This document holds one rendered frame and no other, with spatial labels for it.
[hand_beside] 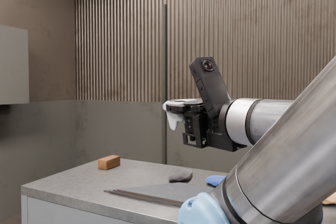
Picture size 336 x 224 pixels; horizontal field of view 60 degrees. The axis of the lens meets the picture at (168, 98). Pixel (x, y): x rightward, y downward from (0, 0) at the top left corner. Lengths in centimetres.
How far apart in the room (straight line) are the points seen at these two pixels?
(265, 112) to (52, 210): 111
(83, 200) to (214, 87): 85
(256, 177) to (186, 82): 306
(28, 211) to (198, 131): 111
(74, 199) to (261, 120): 97
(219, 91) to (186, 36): 286
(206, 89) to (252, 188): 26
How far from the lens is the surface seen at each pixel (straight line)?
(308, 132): 25
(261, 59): 307
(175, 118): 60
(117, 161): 168
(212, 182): 134
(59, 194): 133
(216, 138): 52
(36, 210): 146
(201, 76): 51
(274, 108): 43
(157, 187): 126
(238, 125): 45
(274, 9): 313
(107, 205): 117
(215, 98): 51
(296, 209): 29
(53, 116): 409
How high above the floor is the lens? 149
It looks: 2 degrees down
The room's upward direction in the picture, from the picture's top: straight up
